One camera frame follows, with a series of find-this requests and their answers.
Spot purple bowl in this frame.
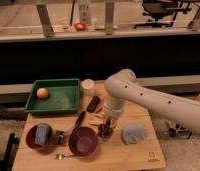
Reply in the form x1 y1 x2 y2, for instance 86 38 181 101
68 127 98 157

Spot white lidded jar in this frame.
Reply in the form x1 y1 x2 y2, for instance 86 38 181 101
81 79 95 96

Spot orange carrot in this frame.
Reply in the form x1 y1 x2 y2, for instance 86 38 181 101
95 105 103 113

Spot metal fork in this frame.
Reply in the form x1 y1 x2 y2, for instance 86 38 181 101
55 153 76 160

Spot black handled knife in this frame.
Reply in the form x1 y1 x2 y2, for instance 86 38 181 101
73 111 86 130

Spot green plastic tray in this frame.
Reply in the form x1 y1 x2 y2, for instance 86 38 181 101
25 78 80 116

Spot yellow banana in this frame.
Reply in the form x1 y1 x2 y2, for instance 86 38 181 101
89 114 105 126

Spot blue sponge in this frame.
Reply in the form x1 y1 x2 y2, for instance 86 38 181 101
35 124 49 146

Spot black office chair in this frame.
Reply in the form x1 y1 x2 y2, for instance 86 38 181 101
135 0 191 28

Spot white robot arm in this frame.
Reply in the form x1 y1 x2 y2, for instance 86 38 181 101
103 69 200 136

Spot black binder clip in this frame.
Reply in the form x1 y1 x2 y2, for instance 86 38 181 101
54 130 65 145

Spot black clamp stand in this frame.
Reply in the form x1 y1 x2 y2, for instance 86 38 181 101
166 123 192 138

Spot black rectangular block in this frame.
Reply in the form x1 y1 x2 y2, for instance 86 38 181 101
86 96 100 113

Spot orange fruit on shelf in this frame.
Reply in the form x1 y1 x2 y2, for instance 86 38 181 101
74 22 87 31

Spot orange peach fruit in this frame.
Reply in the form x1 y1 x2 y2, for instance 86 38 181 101
36 88 49 99

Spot blue cloth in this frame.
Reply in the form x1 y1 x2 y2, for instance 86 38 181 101
121 123 148 145

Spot dark red grape bunch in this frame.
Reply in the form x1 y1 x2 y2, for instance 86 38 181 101
98 119 113 139

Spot red bowl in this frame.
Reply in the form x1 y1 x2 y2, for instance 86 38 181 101
26 123 53 150

